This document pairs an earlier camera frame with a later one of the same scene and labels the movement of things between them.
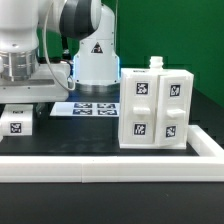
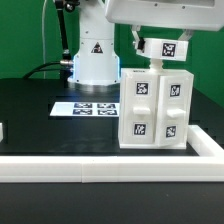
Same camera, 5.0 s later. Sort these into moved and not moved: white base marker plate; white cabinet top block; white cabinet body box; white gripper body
Moved: white gripper body; white cabinet top block
Not moved: white base marker plate; white cabinet body box
